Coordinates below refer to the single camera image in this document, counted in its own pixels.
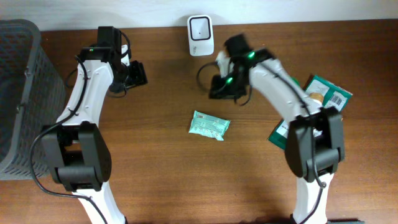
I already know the light blue wipes pack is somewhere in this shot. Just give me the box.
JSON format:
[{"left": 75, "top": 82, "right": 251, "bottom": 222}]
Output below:
[{"left": 188, "top": 111, "right": 231, "bottom": 141}]

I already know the cream lotion tube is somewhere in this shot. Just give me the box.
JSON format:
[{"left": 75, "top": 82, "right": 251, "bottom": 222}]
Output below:
[{"left": 309, "top": 92, "right": 324, "bottom": 104}]

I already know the green 3M gloves package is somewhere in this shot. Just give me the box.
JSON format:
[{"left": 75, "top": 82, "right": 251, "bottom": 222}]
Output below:
[{"left": 268, "top": 75, "right": 353, "bottom": 150}]

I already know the green lid jar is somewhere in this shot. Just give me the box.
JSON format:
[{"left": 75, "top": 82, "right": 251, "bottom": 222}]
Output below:
[{"left": 291, "top": 77, "right": 300, "bottom": 86}]

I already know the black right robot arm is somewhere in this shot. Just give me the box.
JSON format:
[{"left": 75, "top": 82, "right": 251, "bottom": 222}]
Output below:
[{"left": 209, "top": 34, "right": 345, "bottom": 223}]

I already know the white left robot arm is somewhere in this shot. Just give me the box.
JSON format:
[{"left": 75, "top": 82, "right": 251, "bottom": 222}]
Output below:
[{"left": 35, "top": 26, "right": 148, "bottom": 223}]

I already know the white barcode scanner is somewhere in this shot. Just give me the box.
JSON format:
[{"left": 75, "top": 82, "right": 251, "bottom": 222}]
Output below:
[{"left": 187, "top": 15, "right": 215, "bottom": 57}]

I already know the dark grey plastic basket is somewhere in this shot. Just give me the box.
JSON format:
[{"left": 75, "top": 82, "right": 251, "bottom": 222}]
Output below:
[{"left": 1, "top": 19, "right": 66, "bottom": 180}]

